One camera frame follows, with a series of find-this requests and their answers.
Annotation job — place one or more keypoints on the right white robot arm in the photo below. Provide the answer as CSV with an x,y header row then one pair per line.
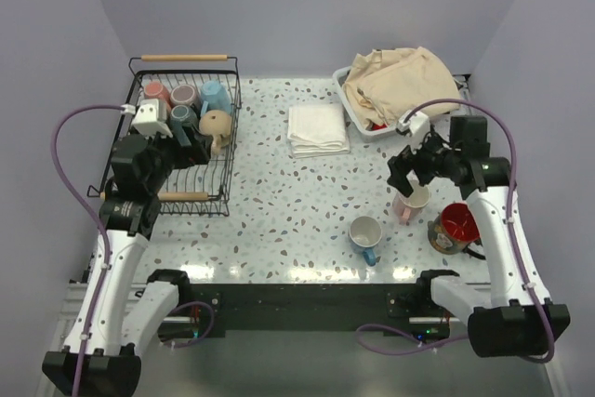
x,y
519,318

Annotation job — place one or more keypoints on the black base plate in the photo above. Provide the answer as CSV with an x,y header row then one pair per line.
x,y
322,308

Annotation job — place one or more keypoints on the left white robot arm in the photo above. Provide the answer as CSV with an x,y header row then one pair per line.
x,y
101,356

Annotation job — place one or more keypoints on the white plastic basin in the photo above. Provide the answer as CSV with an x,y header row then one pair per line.
x,y
368,134

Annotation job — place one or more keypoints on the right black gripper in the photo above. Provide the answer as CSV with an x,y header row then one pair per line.
x,y
430,140

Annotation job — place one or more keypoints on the pale pink mug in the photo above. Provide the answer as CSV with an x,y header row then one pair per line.
x,y
407,207

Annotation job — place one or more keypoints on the blue speckled mug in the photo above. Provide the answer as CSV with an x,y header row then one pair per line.
x,y
365,233

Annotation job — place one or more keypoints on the light blue faceted mug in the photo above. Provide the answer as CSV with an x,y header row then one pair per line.
x,y
215,97

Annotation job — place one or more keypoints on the folded white towel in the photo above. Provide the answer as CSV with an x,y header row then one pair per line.
x,y
317,130

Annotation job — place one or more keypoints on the purple mug black handle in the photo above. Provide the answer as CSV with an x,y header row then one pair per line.
x,y
186,95

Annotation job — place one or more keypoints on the red inside patterned mug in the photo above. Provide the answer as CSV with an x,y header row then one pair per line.
x,y
454,231

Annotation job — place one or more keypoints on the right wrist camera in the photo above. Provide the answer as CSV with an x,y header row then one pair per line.
x,y
413,125

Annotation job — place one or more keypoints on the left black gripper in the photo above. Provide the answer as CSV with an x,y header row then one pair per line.
x,y
198,152

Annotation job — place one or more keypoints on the black wire dish rack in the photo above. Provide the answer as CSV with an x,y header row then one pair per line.
x,y
201,190

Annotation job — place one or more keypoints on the tan glazed round mug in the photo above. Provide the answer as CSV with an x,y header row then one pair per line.
x,y
217,125

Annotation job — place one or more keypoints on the grey green faceted mug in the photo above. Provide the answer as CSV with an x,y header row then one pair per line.
x,y
184,125

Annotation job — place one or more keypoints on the salmon pink mug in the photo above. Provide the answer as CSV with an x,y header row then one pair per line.
x,y
156,90

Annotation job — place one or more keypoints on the beige cloth bag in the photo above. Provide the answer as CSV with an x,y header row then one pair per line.
x,y
384,84

